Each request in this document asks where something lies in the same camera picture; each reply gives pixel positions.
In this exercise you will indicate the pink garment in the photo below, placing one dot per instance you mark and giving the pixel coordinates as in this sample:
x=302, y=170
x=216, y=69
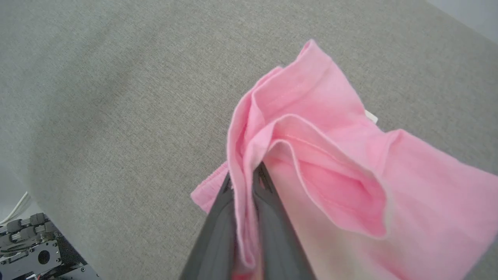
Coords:
x=350, y=175

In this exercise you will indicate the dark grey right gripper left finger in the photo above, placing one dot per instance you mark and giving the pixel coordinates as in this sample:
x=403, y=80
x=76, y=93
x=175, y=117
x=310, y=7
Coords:
x=216, y=237

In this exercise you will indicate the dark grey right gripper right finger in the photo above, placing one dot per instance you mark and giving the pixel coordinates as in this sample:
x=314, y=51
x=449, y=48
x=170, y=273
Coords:
x=278, y=233

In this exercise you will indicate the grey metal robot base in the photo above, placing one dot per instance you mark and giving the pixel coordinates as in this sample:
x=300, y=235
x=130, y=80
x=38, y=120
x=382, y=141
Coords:
x=35, y=252

